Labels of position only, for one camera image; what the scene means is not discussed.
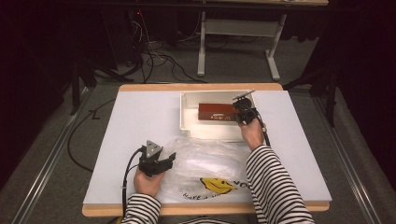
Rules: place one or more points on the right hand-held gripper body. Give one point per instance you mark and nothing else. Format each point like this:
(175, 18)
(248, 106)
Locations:
(249, 113)

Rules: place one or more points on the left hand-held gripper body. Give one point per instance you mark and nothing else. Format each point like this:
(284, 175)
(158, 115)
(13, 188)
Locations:
(149, 163)

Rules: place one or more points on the red rectangular box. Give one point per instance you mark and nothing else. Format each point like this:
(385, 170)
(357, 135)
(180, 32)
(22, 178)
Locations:
(216, 111)

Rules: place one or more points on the clear plastic bag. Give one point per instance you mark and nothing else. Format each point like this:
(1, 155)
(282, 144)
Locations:
(202, 168)

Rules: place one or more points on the white plastic bin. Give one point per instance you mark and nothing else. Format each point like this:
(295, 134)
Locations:
(202, 130)

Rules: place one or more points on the person's right hand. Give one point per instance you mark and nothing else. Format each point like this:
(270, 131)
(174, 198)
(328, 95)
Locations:
(252, 133)

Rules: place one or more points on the person's left hand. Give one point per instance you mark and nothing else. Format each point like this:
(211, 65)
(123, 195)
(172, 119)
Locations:
(148, 185)

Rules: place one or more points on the person's striped shirt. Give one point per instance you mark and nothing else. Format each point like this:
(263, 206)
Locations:
(208, 221)

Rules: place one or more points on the black metal stand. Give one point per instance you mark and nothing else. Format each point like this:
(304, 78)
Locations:
(75, 84)
(330, 93)

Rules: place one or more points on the white metal desk frame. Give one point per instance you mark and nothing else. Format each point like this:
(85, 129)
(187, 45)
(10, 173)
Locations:
(239, 27)

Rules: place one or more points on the metal floor rail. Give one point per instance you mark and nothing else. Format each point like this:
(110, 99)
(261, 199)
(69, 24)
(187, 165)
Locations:
(46, 168)
(345, 161)

